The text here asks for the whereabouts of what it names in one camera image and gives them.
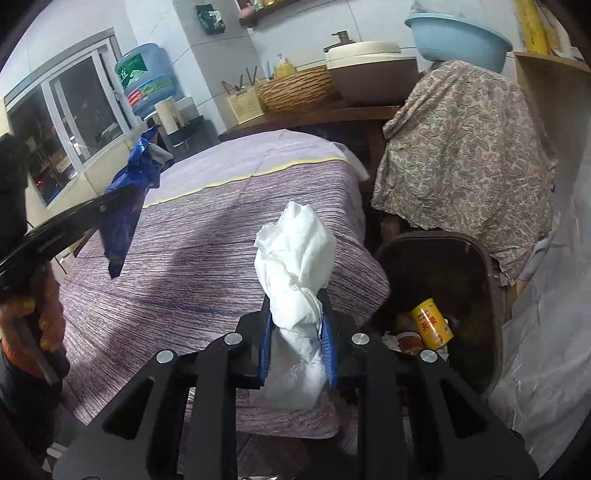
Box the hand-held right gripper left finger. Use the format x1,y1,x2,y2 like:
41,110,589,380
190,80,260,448
53,295,273,480

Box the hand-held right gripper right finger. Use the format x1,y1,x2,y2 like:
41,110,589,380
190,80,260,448
318,288,539,480

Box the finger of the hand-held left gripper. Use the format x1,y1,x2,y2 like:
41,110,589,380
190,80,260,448
0,191,124,291

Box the blue wrapper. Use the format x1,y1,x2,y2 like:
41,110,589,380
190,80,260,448
102,126,175,278

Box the red paper cup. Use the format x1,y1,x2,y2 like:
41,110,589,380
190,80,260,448
394,330,423,356

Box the white tissue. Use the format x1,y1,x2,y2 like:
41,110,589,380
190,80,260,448
252,200,338,411

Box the yellow cylindrical can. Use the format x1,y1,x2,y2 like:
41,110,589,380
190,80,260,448
410,298,455,349

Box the dark brown trash bin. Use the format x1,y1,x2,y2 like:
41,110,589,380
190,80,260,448
372,232,511,407

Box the person's left hand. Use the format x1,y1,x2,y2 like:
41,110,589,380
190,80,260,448
0,265,66,379

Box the sliding window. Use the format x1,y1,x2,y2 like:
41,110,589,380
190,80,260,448
4,28,139,208

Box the purple striped tablecloth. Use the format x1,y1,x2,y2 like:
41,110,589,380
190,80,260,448
58,129,393,480

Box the white paper cup stack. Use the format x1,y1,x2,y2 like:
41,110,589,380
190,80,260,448
154,96,183,134

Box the grey water dispenser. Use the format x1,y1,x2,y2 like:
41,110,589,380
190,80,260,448
145,95,222,155

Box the blue water jug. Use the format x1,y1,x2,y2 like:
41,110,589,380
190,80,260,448
115,43,178,118

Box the beige chopstick holder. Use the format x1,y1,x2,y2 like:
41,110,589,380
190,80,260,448
225,87,267,125

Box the white plastic sheet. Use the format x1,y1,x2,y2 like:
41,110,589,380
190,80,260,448
489,185,591,476

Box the bunch of dark chopsticks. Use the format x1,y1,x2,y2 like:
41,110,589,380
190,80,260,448
221,65,259,93

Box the wooden counter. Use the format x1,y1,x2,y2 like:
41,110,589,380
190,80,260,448
218,104,402,144

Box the floral paisley cloth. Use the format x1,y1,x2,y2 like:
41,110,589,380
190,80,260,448
372,60,559,287

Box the wicker basket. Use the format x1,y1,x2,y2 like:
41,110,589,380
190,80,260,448
256,65,340,112

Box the yellow soap dispenser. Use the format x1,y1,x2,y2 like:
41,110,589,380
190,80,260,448
274,54,297,79

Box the beige brown wash basin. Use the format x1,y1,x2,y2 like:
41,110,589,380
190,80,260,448
325,41,421,107

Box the brass faucet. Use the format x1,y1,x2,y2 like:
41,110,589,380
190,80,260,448
323,30,358,54

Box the light blue plastic basin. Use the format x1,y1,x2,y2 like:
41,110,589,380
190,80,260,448
405,10,514,72

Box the wooden cabinet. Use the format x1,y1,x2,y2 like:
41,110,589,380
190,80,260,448
513,50,591,153

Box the yellow roll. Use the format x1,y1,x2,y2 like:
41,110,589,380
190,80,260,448
515,0,550,55

